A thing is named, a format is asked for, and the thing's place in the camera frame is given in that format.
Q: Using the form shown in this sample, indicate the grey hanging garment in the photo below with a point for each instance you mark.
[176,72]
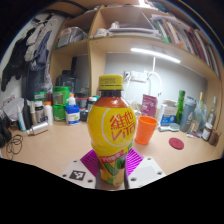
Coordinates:
[41,36]

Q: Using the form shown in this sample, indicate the brown jar with white lid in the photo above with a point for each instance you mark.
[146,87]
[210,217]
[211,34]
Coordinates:
[207,132]

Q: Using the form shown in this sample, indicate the flat round red coaster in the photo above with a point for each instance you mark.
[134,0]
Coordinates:
[176,143]

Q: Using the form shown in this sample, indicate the brown mug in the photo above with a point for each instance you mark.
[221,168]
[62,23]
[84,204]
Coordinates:
[214,138]

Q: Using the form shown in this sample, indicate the black container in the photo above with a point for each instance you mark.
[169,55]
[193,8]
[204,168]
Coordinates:
[65,81]

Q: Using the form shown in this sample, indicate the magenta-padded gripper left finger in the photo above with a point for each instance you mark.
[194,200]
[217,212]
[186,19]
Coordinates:
[78,175]

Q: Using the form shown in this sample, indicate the white bottle with orange cap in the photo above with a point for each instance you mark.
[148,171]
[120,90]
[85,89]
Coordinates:
[48,115]

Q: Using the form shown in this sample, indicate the magenta pouch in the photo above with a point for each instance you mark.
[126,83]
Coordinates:
[149,106]

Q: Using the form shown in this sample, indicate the silver metal canister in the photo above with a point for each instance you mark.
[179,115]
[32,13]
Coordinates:
[38,128]

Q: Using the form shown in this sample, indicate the ceiling tube light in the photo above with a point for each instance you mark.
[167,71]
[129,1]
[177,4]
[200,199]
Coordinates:
[142,2]

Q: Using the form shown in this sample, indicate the clear glass bottle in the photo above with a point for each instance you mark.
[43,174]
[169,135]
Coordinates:
[212,113]

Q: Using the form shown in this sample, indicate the black hanging clothes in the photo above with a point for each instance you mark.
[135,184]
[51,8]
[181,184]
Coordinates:
[15,63]

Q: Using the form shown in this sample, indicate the dark blue hanging jacket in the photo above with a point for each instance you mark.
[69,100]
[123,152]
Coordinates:
[39,73]

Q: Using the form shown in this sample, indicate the orange plastic cup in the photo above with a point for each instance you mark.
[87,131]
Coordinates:
[145,130]

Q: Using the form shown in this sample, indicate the grey shaker bottle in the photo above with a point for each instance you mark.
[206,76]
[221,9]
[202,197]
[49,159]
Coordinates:
[187,115]

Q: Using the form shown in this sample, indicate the yellow drink bottle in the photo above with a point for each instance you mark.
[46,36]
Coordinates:
[111,130]

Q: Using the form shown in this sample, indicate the green glass bottle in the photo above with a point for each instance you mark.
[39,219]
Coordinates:
[180,108]

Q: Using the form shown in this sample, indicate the white light bar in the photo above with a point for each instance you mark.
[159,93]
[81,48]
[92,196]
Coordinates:
[155,55]

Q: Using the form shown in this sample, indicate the white jar with blue cap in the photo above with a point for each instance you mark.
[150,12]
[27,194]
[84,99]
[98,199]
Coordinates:
[72,115]

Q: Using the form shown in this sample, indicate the white and blue box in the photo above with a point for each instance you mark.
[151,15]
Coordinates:
[168,113]

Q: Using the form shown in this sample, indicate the green plastic jar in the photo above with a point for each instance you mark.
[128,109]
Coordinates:
[60,96]

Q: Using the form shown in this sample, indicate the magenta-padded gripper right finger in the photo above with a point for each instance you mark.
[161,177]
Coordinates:
[148,171]

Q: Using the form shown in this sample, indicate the white wall socket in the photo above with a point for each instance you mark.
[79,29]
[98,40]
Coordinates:
[136,76]

